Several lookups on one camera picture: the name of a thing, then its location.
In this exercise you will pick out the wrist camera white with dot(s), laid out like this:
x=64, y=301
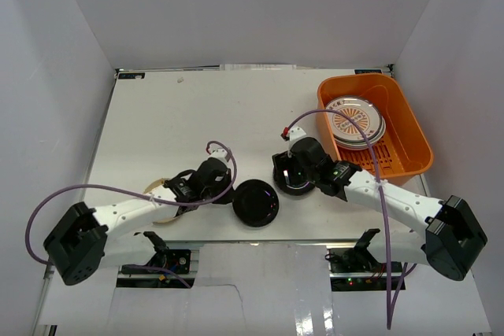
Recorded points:
x=291, y=135
x=220, y=154

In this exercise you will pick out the orange sunburst pattern plate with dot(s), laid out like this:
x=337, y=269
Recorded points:
x=351, y=106

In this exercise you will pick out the orange plastic bin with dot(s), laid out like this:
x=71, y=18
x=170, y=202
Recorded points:
x=403, y=151

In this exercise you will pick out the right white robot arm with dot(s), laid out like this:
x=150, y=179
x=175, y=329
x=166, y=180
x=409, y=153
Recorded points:
x=445, y=235

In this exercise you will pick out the blue label sticker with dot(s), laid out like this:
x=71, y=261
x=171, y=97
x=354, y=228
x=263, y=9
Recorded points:
x=131, y=75
x=362, y=71

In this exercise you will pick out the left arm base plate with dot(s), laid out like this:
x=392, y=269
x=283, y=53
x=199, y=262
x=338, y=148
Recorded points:
x=168, y=270

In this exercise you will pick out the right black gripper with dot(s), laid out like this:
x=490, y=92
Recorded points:
x=279, y=159

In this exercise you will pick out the black iridescent plate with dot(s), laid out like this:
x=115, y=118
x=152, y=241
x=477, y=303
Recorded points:
x=256, y=203

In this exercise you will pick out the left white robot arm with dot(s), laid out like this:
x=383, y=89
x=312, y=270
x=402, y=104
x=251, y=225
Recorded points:
x=86, y=239

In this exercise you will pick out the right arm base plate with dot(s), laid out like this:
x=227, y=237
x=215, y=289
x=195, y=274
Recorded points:
x=349, y=274

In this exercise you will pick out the left blue label sticker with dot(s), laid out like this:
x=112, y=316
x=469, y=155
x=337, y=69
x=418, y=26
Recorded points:
x=131, y=75

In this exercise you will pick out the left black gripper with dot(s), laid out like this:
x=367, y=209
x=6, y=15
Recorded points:
x=224, y=197

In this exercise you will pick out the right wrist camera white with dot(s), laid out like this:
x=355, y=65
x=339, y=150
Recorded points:
x=291, y=135

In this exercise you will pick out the black plate with mirror centre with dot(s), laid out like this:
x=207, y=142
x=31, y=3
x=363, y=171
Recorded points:
x=300, y=186

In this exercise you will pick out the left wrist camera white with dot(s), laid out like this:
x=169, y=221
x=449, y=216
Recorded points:
x=220, y=154

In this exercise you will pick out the green red rimmed plate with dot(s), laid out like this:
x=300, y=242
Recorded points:
x=347, y=135

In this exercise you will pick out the right blue label sticker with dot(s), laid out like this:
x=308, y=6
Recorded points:
x=362, y=71

